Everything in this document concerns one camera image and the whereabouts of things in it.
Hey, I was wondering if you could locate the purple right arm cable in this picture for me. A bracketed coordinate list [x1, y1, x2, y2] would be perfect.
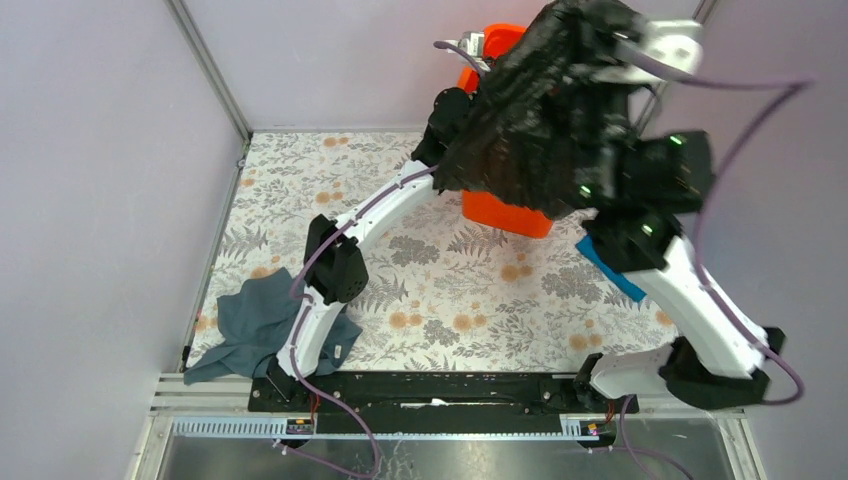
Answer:
[616, 46, 815, 407]

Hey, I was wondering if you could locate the orange plastic trash bin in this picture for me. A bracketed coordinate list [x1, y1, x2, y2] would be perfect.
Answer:
[462, 23, 553, 238]

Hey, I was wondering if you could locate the grey-blue crumpled cloth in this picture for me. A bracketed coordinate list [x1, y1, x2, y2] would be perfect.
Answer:
[183, 269, 362, 385]

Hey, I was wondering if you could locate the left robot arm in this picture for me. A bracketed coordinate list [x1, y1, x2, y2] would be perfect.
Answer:
[266, 87, 475, 403]

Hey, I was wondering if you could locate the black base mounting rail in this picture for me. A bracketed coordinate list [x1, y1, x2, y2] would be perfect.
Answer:
[248, 371, 625, 435]

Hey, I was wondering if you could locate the floral patterned table mat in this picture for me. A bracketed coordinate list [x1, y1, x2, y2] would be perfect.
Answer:
[188, 132, 677, 372]

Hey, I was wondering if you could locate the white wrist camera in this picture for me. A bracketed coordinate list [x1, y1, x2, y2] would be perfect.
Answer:
[456, 31, 490, 74]
[612, 18, 705, 84]

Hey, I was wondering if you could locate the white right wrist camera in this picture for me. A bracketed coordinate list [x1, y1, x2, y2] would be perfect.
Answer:
[612, 18, 705, 84]

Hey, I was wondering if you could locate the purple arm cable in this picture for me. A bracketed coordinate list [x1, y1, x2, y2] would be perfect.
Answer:
[288, 40, 488, 478]
[616, 46, 815, 407]

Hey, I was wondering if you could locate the black plastic trash bag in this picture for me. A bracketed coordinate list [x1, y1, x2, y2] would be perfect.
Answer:
[433, 1, 646, 220]

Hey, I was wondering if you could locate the bright blue folded cloth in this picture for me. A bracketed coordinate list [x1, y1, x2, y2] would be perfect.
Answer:
[576, 236, 647, 302]

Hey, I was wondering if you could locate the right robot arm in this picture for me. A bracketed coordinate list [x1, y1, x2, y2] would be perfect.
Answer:
[574, 130, 785, 410]

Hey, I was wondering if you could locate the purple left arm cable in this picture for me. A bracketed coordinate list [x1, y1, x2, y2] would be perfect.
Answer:
[288, 40, 488, 478]

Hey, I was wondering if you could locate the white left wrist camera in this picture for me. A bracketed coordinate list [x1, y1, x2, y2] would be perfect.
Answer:
[456, 31, 490, 74]

